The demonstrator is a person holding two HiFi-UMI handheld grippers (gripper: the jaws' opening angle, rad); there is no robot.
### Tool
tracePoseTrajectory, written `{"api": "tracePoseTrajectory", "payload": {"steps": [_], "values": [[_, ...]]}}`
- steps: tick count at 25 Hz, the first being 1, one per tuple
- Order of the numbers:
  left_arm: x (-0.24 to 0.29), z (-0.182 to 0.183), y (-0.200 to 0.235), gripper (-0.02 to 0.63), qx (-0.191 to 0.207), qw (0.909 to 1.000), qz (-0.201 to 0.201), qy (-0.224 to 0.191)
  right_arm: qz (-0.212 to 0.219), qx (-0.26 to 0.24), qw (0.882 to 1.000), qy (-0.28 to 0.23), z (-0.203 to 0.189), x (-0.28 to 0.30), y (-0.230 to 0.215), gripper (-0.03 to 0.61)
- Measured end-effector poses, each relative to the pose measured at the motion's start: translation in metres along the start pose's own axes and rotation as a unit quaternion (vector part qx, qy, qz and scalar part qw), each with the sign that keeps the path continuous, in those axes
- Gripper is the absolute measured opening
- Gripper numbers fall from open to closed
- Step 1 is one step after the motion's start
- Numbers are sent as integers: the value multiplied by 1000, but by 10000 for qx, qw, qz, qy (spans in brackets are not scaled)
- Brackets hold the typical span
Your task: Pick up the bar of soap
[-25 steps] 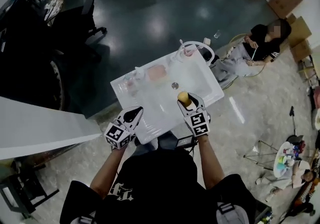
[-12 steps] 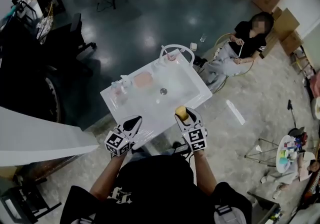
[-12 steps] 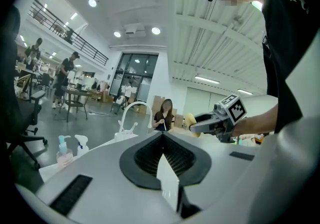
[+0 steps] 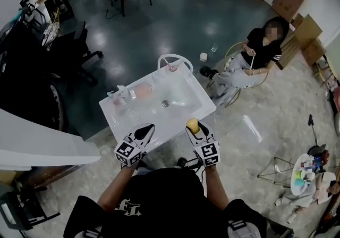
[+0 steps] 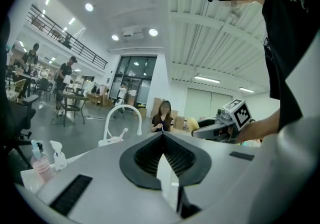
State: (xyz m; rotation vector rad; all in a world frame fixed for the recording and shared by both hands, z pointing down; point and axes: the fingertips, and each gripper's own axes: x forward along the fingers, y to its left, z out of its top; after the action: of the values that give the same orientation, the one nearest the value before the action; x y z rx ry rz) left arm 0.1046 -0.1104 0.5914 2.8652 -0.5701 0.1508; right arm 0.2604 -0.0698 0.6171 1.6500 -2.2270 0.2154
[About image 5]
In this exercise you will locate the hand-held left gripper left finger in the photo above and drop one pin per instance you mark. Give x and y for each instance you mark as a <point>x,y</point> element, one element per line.
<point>105,180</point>

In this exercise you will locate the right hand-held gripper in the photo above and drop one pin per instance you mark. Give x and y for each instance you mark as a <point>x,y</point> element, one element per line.
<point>235,118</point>

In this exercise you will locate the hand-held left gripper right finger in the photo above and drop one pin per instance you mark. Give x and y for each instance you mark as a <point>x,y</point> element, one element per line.
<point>220,168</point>

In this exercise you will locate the person's right forearm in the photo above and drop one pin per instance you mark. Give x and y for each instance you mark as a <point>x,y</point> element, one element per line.
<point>262,125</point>

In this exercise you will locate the long tube ceiling light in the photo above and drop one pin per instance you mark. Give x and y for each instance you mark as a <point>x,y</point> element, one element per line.
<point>207,79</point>
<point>246,90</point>

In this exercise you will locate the pink cup with toothbrush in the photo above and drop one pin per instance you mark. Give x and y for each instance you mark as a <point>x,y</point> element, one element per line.
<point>117,139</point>

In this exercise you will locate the white spray bottle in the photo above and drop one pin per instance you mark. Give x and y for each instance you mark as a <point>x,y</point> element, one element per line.
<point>59,158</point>

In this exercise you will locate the pink pump bottle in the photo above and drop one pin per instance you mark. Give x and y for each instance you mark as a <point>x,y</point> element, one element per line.
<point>40,165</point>

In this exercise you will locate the white curved faucet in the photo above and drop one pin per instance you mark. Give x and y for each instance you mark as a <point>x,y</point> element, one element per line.
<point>120,113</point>

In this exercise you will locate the dark table with metal legs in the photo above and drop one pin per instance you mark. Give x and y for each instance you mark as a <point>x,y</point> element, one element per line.
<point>73,100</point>

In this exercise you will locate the person's black shirt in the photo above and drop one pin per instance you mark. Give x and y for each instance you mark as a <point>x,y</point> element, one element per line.
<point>287,43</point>

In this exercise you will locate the black framed glass door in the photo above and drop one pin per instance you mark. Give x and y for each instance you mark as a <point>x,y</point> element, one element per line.
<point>133,80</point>

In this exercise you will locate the black office chair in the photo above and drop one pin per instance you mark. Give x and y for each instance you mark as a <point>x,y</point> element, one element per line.
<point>22,115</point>

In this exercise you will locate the round ceiling light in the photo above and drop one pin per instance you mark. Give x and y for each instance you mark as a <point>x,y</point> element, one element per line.
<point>115,37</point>
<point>153,32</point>
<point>89,7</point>

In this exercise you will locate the black mezzanine railing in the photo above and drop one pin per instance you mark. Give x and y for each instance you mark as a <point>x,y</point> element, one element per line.
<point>67,38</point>

